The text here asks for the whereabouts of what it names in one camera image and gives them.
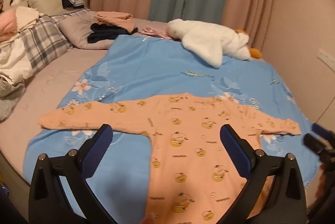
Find grey fuzzy cloth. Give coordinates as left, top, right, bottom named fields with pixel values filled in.
left=0, top=81, right=27, bottom=122

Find cream folded blanket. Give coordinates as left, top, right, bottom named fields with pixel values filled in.
left=15, top=6, right=44, bottom=31

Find small pink cloth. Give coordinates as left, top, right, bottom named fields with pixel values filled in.
left=141, top=27, right=173, bottom=40

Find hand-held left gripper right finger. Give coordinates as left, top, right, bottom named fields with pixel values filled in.
left=220, top=124, right=307, bottom=224

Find green pillow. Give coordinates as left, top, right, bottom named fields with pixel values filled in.
left=28, top=0, right=66, bottom=17

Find white goose plush toy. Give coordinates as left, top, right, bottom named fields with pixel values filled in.
left=166, top=19, right=262, bottom=69

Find plaid pillow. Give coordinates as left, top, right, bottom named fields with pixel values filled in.
left=19, top=15, right=72, bottom=75

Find blue floral blanket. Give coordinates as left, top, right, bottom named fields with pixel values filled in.
left=22, top=34, right=323, bottom=224

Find pink folded blanket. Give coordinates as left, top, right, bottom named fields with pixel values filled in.
left=0, top=10, right=21, bottom=43

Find grey-pink pillow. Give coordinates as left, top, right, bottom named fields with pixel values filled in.
left=51, top=8, right=126, bottom=50

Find dark navy clothes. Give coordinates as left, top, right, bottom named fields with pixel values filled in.
left=88, top=23, right=126, bottom=44

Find white wall socket strip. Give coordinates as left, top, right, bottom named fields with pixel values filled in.
left=317, top=48, right=335, bottom=71

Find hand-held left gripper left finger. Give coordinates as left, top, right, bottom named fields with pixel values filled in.
left=28, top=124, right=118, bottom=224

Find orange printed baby onesie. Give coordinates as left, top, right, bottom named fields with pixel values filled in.
left=37, top=92, right=301, bottom=224

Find folded orange clothes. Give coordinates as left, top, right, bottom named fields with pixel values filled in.
left=94, top=11, right=138, bottom=33

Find white crumpled duvet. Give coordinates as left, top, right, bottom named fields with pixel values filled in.
left=0, top=36, right=34, bottom=97

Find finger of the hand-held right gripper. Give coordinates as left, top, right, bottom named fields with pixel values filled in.
left=303, top=132, right=335, bottom=159
left=312, top=123, right=335, bottom=139

